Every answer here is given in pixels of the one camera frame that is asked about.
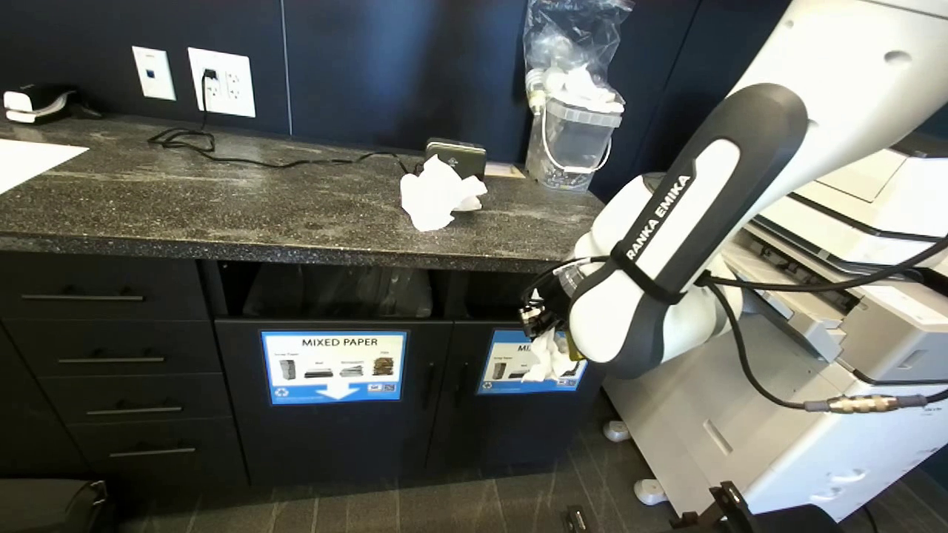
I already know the white data outlet plate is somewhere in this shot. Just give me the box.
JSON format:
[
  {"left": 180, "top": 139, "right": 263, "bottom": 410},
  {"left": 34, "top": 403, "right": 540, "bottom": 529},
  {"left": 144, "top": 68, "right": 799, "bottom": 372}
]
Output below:
[{"left": 131, "top": 45, "right": 175, "bottom": 101}]

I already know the black cabinet with drawers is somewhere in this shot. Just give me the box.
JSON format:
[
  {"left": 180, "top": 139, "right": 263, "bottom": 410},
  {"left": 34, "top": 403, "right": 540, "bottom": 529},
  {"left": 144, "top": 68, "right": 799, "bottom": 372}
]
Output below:
[{"left": 0, "top": 120, "right": 596, "bottom": 490}]

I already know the large white office printer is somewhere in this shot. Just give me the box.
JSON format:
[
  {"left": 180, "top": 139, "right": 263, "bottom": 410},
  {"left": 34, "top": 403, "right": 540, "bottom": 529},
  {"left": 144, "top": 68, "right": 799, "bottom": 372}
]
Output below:
[{"left": 608, "top": 139, "right": 948, "bottom": 520}]

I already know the white stapler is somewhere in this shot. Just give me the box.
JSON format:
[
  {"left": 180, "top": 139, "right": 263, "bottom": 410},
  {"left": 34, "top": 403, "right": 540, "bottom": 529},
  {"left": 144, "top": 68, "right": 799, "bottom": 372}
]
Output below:
[{"left": 2, "top": 86, "right": 71, "bottom": 124}]

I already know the large crumpled white paper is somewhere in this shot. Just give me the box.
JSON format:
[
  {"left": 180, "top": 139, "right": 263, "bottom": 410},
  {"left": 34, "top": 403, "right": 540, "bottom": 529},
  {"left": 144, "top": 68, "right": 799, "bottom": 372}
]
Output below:
[{"left": 400, "top": 156, "right": 488, "bottom": 230}]

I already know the white power outlet plate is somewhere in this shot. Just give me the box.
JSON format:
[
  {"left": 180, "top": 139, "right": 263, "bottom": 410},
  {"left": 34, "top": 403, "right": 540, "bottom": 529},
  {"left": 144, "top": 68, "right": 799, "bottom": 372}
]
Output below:
[{"left": 187, "top": 46, "right": 254, "bottom": 119}]

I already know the right mixed paper bin label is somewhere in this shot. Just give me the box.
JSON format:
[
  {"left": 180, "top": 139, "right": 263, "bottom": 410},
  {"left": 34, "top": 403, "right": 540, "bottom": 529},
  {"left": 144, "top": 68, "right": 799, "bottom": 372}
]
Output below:
[{"left": 476, "top": 327, "right": 585, "bottom": 397}]

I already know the clear plastic bag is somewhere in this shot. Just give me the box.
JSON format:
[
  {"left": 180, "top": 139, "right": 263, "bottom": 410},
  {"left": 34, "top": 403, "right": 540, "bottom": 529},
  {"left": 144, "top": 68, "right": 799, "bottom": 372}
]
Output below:
[{"left": 522, "top": 0, "right": 633, "bottom": 111}]

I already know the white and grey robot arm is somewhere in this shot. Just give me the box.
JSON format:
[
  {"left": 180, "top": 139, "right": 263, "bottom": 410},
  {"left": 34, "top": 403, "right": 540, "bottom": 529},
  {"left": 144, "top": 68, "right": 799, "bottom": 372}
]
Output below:
[{"left": 522, "top": 0, "right": 948, "bottom": 375}]

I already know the left mixed paper bin label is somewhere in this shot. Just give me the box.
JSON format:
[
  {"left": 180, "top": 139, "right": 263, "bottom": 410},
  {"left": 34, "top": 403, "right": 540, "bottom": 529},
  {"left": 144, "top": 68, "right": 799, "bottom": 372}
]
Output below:
[{"left": 261, "top": 330, "right": 408, "bottom": 406}]

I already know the black power cord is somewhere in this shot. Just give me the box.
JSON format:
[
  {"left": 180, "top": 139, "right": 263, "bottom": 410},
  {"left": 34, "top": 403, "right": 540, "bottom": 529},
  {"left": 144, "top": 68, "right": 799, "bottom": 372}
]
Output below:
[{"left": 144, "top": 68, "right": 428, "bottom": 172}]

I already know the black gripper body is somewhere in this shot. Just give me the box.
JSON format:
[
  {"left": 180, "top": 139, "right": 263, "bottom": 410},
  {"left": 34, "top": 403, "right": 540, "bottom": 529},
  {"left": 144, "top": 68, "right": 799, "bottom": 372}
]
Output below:
[{"left": 517, "top": 264, "right": 583, "bottom": 336}]

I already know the mixed paper bin label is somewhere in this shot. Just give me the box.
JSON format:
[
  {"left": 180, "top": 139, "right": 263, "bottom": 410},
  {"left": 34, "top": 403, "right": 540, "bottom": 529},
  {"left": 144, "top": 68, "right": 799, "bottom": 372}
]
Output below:
[
  {"left": 261, "top": 330, "right": 408, "bottom": 406},
  {"left": 476, "top": 327, "right": 585, "bottom": 397}
]

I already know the dark grey small box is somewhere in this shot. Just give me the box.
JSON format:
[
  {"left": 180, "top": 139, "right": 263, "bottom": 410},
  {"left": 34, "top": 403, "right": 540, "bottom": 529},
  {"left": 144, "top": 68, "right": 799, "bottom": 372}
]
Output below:
[{"left": 427, "top": 139, "right": 486, "bottom": 178}]

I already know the clear plastic bucket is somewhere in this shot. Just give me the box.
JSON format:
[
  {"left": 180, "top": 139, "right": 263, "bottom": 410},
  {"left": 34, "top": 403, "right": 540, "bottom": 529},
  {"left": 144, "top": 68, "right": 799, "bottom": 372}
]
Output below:
[{"left": 523, "top": 92, "right": 625, "bottom": 188}]

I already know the white sheet of paper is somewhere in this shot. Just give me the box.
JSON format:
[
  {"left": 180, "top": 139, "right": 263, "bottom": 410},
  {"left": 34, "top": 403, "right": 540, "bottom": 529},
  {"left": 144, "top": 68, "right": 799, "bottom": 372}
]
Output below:
[{"left": 0, "top": 139, "right": 82, "bottom": 196}]

